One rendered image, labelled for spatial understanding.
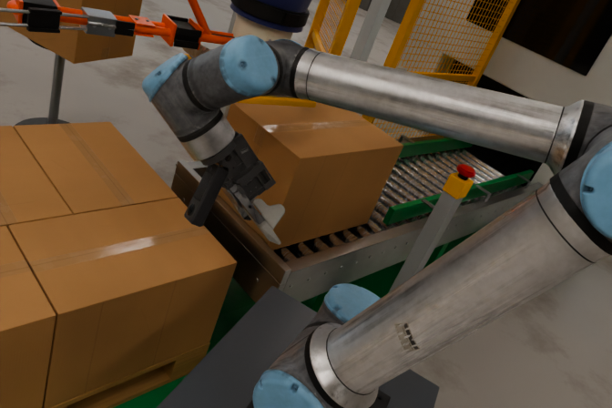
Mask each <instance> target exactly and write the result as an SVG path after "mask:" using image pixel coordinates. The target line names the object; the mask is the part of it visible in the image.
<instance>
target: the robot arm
mask: <svg viewBox="0 0 612 408"><path fill-rule="evenodd" d="M142 88H143V90H144V92H145V93H146V95H147V96H148V100H149V102H150V103H151V102H152V104H153V105H154V107H155V108H156V109H157V111H158V112H159V114H160V115H161V116H162V117H163V118H164V120H165V121H166V123H167V124H168V126H169V127H170V128H171V130H172V131H173V133H174V134H175V135H176V137H177V138H178V140H179V142H180V143H181V144H182V146H183V147H184V149H186V150H187V152H188V153H189V155H190V156H191V158H192V159H193V160H197V161H201V163H202V164H203V165H204V166H208V167H207V169H206V171H205V173H204V175H203V177H202V179H201V181H200V183H199V185H198V187H197V189H196V191H195V193H194V196H193V198H192V200H191V202H190V203H189V206H188V208H187V210H186V212H185V214H184V217H185V218H186V219H187V220H188V221H189V222H190V223H191V224H193V225H196V226H198V227H202V226H203V224H204V222H205V220H206V218H207V216H208V215H209V212H210V210H211V208H212V206H213V204H214V201H215V199H216V197H217V196H218V194H219V191H220V189H222V190H223V191H224V193H225V194H226V195H227V197H228V198H229V200H230V201H231V203H232V204H233V205H234V207H235V208H236V210H237V211H238V212H239V214H240V215H241V216H242V217H243V219H246V220H251V219H252V220H253V222H254V223H255V224H256V225H257V226H258V228H259V229H260V231H261V232H262V233H263V234H264V235H265V237H266V238H267V239H268V241H271V242H273V243H276V244H278V245H280V244H281V241H280V239H279V238H278V237H277V235H276V234H275V232H274V231H273V229H274V228H275V227H276V225H277V224H278V223H279V221H280V220H281V218H282V217H283V215H284V214H285V208H284V207H283V206H282V205H281V204H275V205H271V206H269V205H267V204H266V203H265V202H264V201H263V200H262V199H255V198H256V197H257V196H258V195H260V194H261V193H262V192H264V191H265V190H268V189H269V188H270V187H272V186H273V185H274V184H276V182H275V180H274V179H273V177H272V176H271V174H270V172H269V171H268V170H267V169H266V167H265V165H264V164H263V162H262V161H260V160H259V159H258V158H257V156H256V155H255V153H254V152H253V150H252V149H251V147H250V145H249V144H248V142H247V141H246V139H245V137H243V135H242V134H241V133H238V132H237V131H234V129H233V128H232V126H231V125H230V123H229V121H228V120H227V119H226V117H225V116H224V114H223V113H222V111H221V110H220V109H221V108H222V107H225V106H228V105H231V104H234V103H236V102H239V101H241V100H244V99H249V98H253V97H260V96H264V95H268V94H272V93H279V94H283V95H286V96H289V97H296V98H299V99H308V100H311V101H315V102H318V103H322V104H325V105H328V106H332V107H338V108H341V109H345V110H349V111H352V112H355V113H359V114H363V115H365V116H369V117H376V118H379V119H382V120H386V121H389V122H393V123H396V124H400V125H403V126H407V127H410V128H416V129H420V130H423V131H426V132H430V133H434V134H437V135H440V136H444V137H448V138H453V139H457V140H461V141H463V142H467V143H471V144H475V145H477V146H481V147H485V148H490V149H494V150H498V151H501V152H504V153H508V154H511V155H515V156H518V157H522V158H528V159H532V160H534V161H538V162H542V163H546V164H547V165H548V166H549V167H550V169H551V171H552V172H553V174H554V176H553V177H552V178H550V179H549V180H548V181H547V183H546V184H545V185H544V186H542V187H541V188H540V189H538V190H536V191H535V192H533V193H532V194H531V195H529V196H528V197H526V198H525V199H523V200H521V201H520V202H519V203H517V204H516V205H514V206H513V207H512V208H511V209H509V210H508V211H506V212H505V213H503V214H502V215H500V216H499V217H498V218H496V219H494V220H493V221H491V222H490V223H488V224H487V225H486V226H484V227H483V228H481V229H480V230H478V231H477V232H476V233H475V234H473V235H472V236H470V237H469V238H467V239H466V240H464V241H463V242H461V243H460V244H458V245H457V246H455V247H454V248H453V249H451V250H449V251H448V252H446V253H445V254H444V255H443V256H442V257H440V258H439V259H437V260H435V261H434V262H433V263H431V264H430V265H428V266H427V267H425V268H424V269H422V270H421V271H419V272H418V273H416V274H415V275H413V276H412V277H411V278H410V279H409V280H407V281H405V282H404V283H402V284H401V285H400V286H398V287H397V288H395V289H394V290H392V291H391V292H389V293H388V294H386V295H385V296H383V297H382V298H380V297H378V296H377V295H375V294H374V293H372V292H371V291H368V290H366V289H365V288H363V287H359V286H357V285H353V284H349V283H341V284H337V285H334V286H333V287H332V288H331V289H330V290H329V292H328V293H327V294H326V295H325V297H324V300H323V303H322V305H321V307H320V309H319V310H318V312H317V314H316V315H315V317H314V318H313V319H312V320H311V321H310V323H309V324H308V325H307V326H306V327H305V328H304V329H303V330H302V332H301V333H300V334H299V335H298V336H297V337H296V338H295V339H294V340H293V342H292V343H291V344H290V345H289V346H288V347H287V348H286V350H285V351H284V352H283V353H282V354H281V355H280V356H279V357H278V359H277V360H276V361H275V362H274V363H273V364H272V365H271V366H270V368H269V369H268V370H267V371H265V372H264V373H263V374H262V375H261V377H260V379H259V381H258V382H257V384H256V385H255V388H254V391H253V396H252V399H253V406H254V408H369V407H370V406H372V405H373V403H374V402H375V400H376V397H377V394H378V390H379V386H381V385H383V384H384V383H387V382H389V381H390V380H391V379H393V378H395V377H396V376H398V375H400V374H402V373H403V372H406V371H408V370H409V369H411V368H413V367H414V366H415V365H417V364H419V363H421V362H423V361H425V360H427V359H428V358H430V357H432V356H434V355H435V354H437V353H438V352H440V351H442V350H444V349H446V348H447V347H449V346H451V345H453V344H454V343H456V342H459V341H460V340H462V339H463V338H465V337H466V336H468V335H470V334H472V333H473V332H476V331H478V330H479V329H481V328H483V327H484V326H485V325H487V324H489V323H490V322H492V321H495V320H496V319H498V318H500V317H502V316H503V315H505V314H507V313H508V312H510V311H512V310H514V309H515V308H517V307H519V306H521V305H522V304H524V303H526V302H528V301H530V300H532V299H533V298H534V297H536V296H538V295H540V294H541V293H543V292H545V291H547V290H549V289H551V288H553V287H554V286H556V285H557V284H559V283H560V282H562V281H565V280H566V279H568V278H570V277H572V276H573V275H575V274H577V273H579V272H580V271H582V270H584V269H585V268H587V267H589V266H591V265H592V264H594V263H596V262H598V261H599V260H602V259H604V258H605V257H611V256H612V107H611V106H607V105H603V104H598V103H595V102H591V101H586V100H582V99H581V100H579V101H577V102H576V103H574V104H572V105H570V106H568V107H561V106H558V105H553V104H549V103H546V102H541V101H537V100H533V99H529V98H525V97H518V96H513V95H509V94H506V93H501V92H497V91H493V90H489V89H484V88H480V87H473V86H469V85H465V84H461V83H457V82H453V81H449V80H444V79H441V78H437V77H432V76H425V75H421V74H417V73H413V72H409V71H404V70H401V69H397V68H392V67H388V66H381V65H377V64H373V63H369V62H364V61H361V60H357V59H352V58H349V57H344V56H337V55H333V54H329V53H324V52H321V51H317V50H316V49H313V48H309V47H307V46H302V45H301V44H299V43H297V42H295V41H292V40H289V39H278V40H274V41H263V40H262V39H260V38H259V37H257V36H252V35H247V36H238V37H235V38H233V39H231V40H230V41H229V42H228V43H226V44H224V45H222V46H218V47H216V48H214V49H212V50H210V51H208V52H206V53H204V54H201V55H199V56H196V57H193V58H191V59H190V60H188V57H187V56H186V55H184V54H183V53H179V54H177V55H175V56H173V57H172V58H170V59H169V60H167V61H166V62H164V63H163V64H161V65H160V66H158V67H157V68H156V69H155V70H153V71H152V72H151V73H150V74H149V75H148V76H146V78H145V79H144V80H143V82H142ZM215 163H216V164H215ZM217 163H218V165H217ZM221 166H222V167H221ZM267 173H268V174H267ZM254 206H255V207H256V208H257V209H258V210H256V208H255V207H254ZM260 213H261V215H260Z"/></svg>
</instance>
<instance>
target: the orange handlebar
mask: <svg viewBox="0 0 612 408"><path fill-rule="evenodd" d="M6 6H7V8H11V9H18V5H17V4H16V2H15V0H11V1H9V2H7V5H6ZM61 11H62V13H68V14H80V15H83V12H82V10H80V9H75V8H68V7H63V6H61ZM113 16H114V17H115V18H116V19H117V20H120V21H127V22H132V23H135V31H134V35H137V36H149V37H154V36H153V35H155V36H167V37H170V35H171V30H170V28H166V27H165V23H161V22H156V21H150V20H149V19H148V18H147V17H142V16H136V15H128V16H129V17H126V16H121V15H113ZM60 22H64V23H70V24H77V25H83V26H86V25H87V18H80V17H67V16H60ZM210 32H211V33H212V34H216V35H224V36H214V35H208V34H203V35H202V38H201V42H207V43H213V44H221V45H224V44H226V43H228V42H229V41H230V40H231V39H233V38H232V37H233V34H231V33H225V32H220V31H213V30H210ZM225 36H232V37H225Z"/></svg>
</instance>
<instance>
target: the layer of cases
mask: <svg viewBox="0 0 612 408"><path fill-rule="evenodd" d="M187 208H188V207H187V206H186V205H185V204H184V203H183V202H182V201H181V199H180V198H178V196H177V195H176V194H175V193H174V192H173V191H172V189H171V188H170V187H169V186H168V185H167V184H166V183H165V182H164V180H163V179H162V178H161V177H160V176H159V175H158V174H157V173H156V172H155V170H154V169H153V168H152V167H151V166H150V165H149V164H148V163H147V161H146V160H145V159H143V158H142V157H141V156H140V155H139V154H138V152H137V151H136V150H135V149H134V148H133V147H132V146H131V145H130V144H129V142H128V141H127V140H126V139H125V138H124V137H123V136H122V135H121V134H120V132H119V131H118V130H117V129H116V128H115V127H114V126H113V125H112V123H111V122H91V123H67V124H44V125H22V126H14V127H12V126H0V408H42V407H43V408H50V407H53V406H55V405H58V404H60V403H63V402H65V401H68V400H70V399H73V398H75V397H78V396H79V395H81V394H84V393H88V392H90V391H93V390H95V389H97V388H99V387H101V386H104V385H106V384H109V383H112V382H114V381H117V380H119V379H121V378H124V377H126V376H129V375H130V374H133V373H135V372H139V371H141V370H144V369H146V368H148V367H150V366H153V365H155V364H158V363H160V362H164V361H165V360H168V359H170V358H173V357H175V356H178V355H180V354H182V353H184V352H188V351H190V350H193V349H195V348H198V347H199V346H201V345H204V344H206V343H209V342H210V339H211V336H212V333H213V331H214V328H215V325H216V323H217V320H218V317H219V313H220V310H221V307H222V304H223V302H224V300H225V297H226V294H227V291H228V288H229V285H230V282H231V279H232V276H233V273H234V270H235V268H236V265H237V262H236V261H235V260H234V259H233V257H232V256H231V255H230V254H229V253H228V252H227V251H226V250H225V249H224V247H223V246H222V245H221V244H220V243H219V242H218V241H217V240H216V238H215V237H214V236H213V235H212V234H211V233H210V232H209V231H208V230H207V228H206V227H205V226H204V225H203V226H202V227H198V226H196V225H193V224H191V223H190V222H189V221H188V220H187V219H186V218H185V217H184V214H185V212H186V210H187Z"/></svg>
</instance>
